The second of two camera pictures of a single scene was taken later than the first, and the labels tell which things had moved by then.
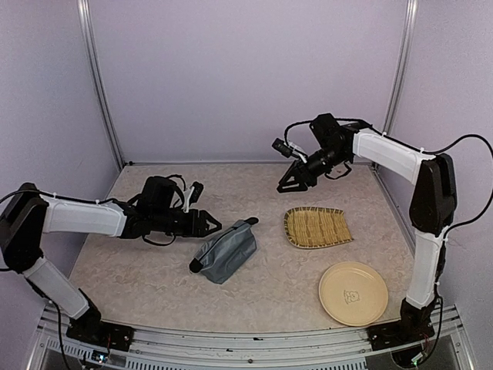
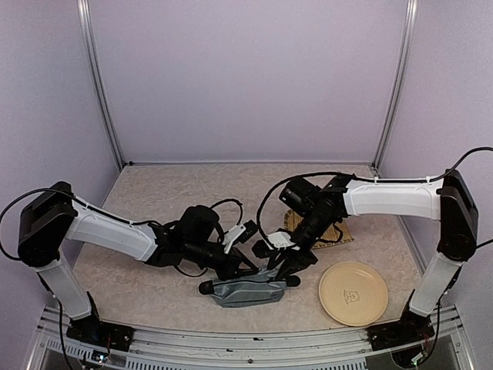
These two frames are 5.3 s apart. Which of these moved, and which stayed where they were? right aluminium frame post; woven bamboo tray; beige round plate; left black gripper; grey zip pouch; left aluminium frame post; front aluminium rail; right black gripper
Moved: grey zip pouch; left black gripper; right black gripper
Stayed: woven bamboo tray; front aluminium rail; beige round plate; left aluminium frame post; right aluminium frame post
